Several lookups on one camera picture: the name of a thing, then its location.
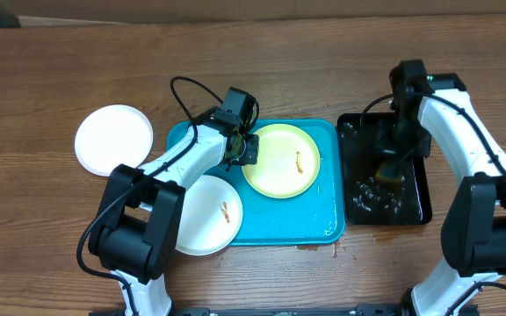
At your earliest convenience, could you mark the black water tray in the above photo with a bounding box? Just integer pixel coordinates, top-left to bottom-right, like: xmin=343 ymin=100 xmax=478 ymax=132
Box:
xmin=337 ymin=112 xmax=432 ymax=226

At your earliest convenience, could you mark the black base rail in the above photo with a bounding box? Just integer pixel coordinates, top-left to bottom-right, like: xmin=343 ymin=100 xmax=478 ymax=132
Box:
xmin=88 ymin=302 xmax=481 ymax=316

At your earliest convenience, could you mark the white plate with stain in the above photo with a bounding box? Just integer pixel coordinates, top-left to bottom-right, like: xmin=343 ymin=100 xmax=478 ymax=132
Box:
xmin=74 ymin=104 xmax=154 ymax=176

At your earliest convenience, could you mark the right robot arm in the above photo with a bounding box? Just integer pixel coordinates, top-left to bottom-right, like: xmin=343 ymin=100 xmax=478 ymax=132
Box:
xmin=375 ymin=65 xmax=506 ymax=315

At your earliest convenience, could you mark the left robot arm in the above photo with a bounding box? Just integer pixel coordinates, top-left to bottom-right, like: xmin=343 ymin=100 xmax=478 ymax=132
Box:
xmin=76 ymin=118 xmax=258 ymax=315

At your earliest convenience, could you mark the yellow-green plate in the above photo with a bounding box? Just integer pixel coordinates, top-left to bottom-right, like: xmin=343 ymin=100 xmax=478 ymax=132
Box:
xmin=242 ymin=123 xmax=321 ymax=198

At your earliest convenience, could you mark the white plate front left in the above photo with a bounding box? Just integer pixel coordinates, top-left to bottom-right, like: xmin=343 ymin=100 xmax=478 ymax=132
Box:
xmin=176 ymin=175 xmax=243 ymax=256

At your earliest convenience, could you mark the green yellow sponge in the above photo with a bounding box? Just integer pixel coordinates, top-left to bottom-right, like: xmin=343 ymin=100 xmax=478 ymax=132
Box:
xmin=374 ymin=161 xmax=402 ymax=183

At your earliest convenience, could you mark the teal plastic tray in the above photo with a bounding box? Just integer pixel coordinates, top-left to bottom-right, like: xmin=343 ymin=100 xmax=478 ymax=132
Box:
xmin=163 ymin=118 xmax=347 ymax=247

